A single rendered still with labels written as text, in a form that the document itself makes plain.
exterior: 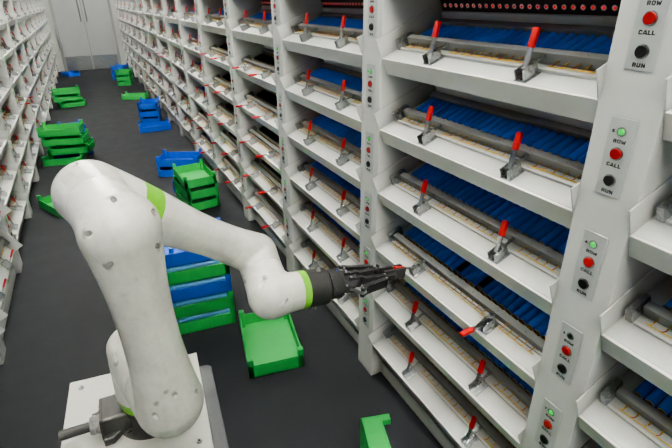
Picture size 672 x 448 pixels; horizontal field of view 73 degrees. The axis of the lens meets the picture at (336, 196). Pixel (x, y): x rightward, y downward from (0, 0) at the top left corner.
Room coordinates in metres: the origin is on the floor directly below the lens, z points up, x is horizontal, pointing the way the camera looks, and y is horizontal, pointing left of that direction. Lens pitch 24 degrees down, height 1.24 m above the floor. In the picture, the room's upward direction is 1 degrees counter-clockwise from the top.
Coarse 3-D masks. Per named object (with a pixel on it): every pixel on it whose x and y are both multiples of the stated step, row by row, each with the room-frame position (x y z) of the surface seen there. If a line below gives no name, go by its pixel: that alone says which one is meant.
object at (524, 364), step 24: (384, 240) 1.24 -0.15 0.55; (408, 264) 1.12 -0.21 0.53; (432, 288) 1.01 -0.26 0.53; (480, 288) 0.96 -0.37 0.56; (456, 312) 0.91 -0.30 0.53; (480, 336) 0.83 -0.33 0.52; (504, 336) 0.81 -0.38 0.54; (504, 360) 0.78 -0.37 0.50; (528, 360) 0.74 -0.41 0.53; (528, 384) 0.72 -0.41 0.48
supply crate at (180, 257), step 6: (168, 252) 1.56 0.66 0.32; (174, 252) 1.56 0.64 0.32; (180, 252) 1.47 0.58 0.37; (186, 252) 1.48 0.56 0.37; (168, 258) 1.45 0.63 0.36; (174, 258) 1.46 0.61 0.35; (180, 258) 1.47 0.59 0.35; (186, 258) 1.48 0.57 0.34; (192, 258) 1.48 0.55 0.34; (198, 258) 1.49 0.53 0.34; (204, 258) 1.50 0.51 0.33; (210, 258) 1.51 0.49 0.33; (168, 264) 1.45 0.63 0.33; (174, 264) 1.46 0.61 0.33; (180, 264) 1.47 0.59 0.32
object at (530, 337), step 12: (396, 240) 1.23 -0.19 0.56; (408, 240) 1.19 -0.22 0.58; (408, 252) 1.15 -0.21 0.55; (420, 252) 1.12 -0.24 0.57; (432, 264) 1.06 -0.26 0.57; (444, 276) 1.02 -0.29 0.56; (456, 276) 1.00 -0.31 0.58; (468, 288) 0.95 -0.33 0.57; (480, 300) 0.90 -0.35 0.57; (480, 312) 0.88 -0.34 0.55; (492, 312) 0.87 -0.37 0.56; (504, 312) 0.85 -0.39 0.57; (504, 324) 0.84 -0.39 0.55; (516, 324) 0.81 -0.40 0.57; (528, 336) 0.77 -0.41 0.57; (540, 348) 0.74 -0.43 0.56
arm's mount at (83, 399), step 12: (192, 360) 0.97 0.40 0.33; (72, 384) 0.87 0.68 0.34; (84, 384) 0.88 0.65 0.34; (96, 384) 0.88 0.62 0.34; (108, 384) 0.88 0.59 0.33; (72, 396) 0.84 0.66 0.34; (84, 396) 0.84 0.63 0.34; (96, 396) 0.84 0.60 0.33; (72, 408) 0.80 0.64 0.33; (84, 408) 0.80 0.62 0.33; (96, 408) 0.80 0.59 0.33; (204, 408) 0.81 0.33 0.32; (72, 420) 0.77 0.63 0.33; (84, 420) 0.77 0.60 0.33; (204, 420) 0.78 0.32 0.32; (192, 432) 0.75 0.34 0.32; (204, 432) 0.75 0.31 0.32; (72, 444) 0.71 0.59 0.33; (84, 444) 0.71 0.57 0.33; (96, 444) 0.71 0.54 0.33; (120, 444) 0.71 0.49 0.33; (132, 444) 0.71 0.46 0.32; (144, 444) 0.71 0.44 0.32; (156, 444) 0.71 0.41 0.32; (168, 444) 0.71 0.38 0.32; (180, 444) 0.72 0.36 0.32; (192, 444) 0.72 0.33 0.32; (204, 444) 0.72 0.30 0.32
